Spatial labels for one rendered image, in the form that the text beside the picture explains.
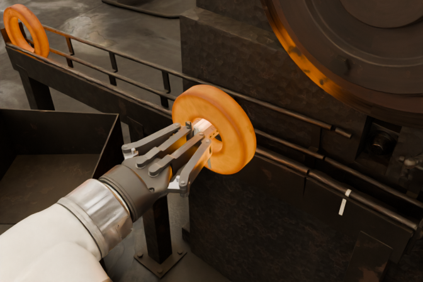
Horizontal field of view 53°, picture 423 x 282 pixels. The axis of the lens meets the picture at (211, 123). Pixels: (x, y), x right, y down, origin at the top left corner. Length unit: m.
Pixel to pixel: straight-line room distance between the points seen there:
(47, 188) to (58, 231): 0.46
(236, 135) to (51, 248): 0.29
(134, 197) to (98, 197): 0.05
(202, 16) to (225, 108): 0.37
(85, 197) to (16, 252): 0.09
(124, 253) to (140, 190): 1.02
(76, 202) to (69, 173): 0.45
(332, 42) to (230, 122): 0.19
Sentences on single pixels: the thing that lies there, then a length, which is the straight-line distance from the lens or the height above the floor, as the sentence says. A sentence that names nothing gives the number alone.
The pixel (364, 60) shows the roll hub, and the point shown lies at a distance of 0.54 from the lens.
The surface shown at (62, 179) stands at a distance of 0.98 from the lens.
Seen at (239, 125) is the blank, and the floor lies 0.87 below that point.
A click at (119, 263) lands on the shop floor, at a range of 1.55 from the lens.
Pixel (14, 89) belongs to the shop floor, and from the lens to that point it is 2.50.
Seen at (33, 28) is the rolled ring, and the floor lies 0.70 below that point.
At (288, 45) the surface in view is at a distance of 0.69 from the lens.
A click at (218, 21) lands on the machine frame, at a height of 0.87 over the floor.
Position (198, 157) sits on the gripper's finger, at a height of 0.85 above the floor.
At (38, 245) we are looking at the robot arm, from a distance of 0.51.
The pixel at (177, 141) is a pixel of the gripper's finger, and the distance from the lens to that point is 0.64.
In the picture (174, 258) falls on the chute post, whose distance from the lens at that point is 1.52.
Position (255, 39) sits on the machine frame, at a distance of 0.86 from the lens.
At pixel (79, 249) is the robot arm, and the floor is 0.86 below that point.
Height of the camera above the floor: 1.26
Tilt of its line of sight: 38 degrees down
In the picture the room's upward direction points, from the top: straight up
